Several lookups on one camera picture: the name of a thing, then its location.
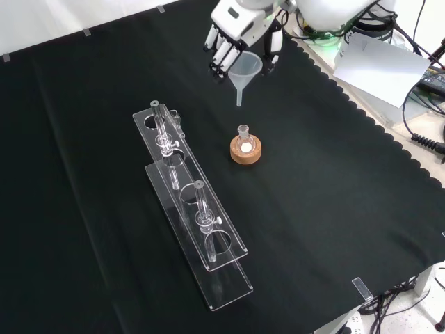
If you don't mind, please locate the white paper sheet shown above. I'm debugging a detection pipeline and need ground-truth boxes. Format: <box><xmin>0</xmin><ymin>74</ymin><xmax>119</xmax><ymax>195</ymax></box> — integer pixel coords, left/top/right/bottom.
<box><xmin>333</xmin><ymin>32</ymin><xmax>432</xmax><ymax>109</ymax></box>

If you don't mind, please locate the black cloth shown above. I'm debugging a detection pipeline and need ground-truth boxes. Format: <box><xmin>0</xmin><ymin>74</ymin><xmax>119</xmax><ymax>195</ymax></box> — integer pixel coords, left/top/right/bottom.
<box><xmin>0</xmin><ymin>0</ymin><xmax>445</xmax><ymax>334</ymax></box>

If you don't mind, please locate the clear acrylic funnel stand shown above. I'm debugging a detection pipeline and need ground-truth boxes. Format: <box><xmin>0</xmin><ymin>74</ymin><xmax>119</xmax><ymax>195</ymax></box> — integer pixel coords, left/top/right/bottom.
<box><xmin>132</xmin><ymin>100</ymin><xmax>254</xmax><ymax>312</ymax></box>

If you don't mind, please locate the black power adapter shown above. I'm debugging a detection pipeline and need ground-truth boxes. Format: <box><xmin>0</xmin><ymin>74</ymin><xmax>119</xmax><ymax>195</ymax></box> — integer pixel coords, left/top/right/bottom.
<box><xmin>418</xmin><ymin>67</ymin><xmax>445</xmax><ymax>93</ymax></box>

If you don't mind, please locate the cork ring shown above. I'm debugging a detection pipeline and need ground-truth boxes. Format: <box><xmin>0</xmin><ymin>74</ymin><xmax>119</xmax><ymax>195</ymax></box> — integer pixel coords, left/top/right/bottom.
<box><xmin>229</xmin><ymin>134</ymin><xmax>263</xmax><ymax>166</ymax></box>

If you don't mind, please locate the small round-bottom glass flask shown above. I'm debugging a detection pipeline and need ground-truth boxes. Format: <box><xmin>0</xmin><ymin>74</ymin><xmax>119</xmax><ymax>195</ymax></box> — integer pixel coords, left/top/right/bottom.
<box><xmin>235</xmin><ymin>124</ymin><xmax>254</xmax><ymax>154</ymax></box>

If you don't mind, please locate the black coiled cable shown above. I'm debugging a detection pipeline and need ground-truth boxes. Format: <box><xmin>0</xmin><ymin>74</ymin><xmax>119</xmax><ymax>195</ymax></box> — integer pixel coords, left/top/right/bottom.
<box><xmin>403</xmin><ymin>79</ymin><xmax>445</xmax><ymax>154</ymax></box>

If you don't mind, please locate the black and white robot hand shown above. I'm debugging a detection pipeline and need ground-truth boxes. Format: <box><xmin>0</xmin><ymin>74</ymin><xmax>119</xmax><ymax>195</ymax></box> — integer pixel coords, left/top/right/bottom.
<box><xmin>203</xmin><ymin>0</ymin><xmax>284</xmax><ymax>85</ymax></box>

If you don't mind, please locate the clear glass weighing funnel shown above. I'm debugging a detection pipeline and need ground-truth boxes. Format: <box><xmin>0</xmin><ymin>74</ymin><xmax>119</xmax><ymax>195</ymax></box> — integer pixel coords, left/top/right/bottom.
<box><xmin>163</xmin><ymin>109</ymin><xmax>186</xmax><ymax>138</ymax></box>

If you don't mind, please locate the translucent plastic funnel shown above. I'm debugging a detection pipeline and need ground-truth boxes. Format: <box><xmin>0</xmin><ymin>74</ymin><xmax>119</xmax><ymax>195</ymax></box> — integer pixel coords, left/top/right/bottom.
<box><xmin>227</xmin><ymin>51</ymin><xmax>264</xmax><ymax>108</ymax></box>

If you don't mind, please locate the white power strip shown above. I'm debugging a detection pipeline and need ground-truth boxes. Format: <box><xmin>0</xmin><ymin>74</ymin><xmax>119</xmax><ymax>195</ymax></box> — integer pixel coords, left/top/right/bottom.
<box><xmin>332</xmin><ymin>311</ymin><xmax>365</xmax><ymax>334</ymax></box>

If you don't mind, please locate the white table leg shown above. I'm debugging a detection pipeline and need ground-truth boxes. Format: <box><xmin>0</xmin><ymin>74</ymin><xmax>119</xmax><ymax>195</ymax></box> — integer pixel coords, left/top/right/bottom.
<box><xmin>414</xmin><ymin>263</ymin><xmax>436</xmax><ymax>297</ymax></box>

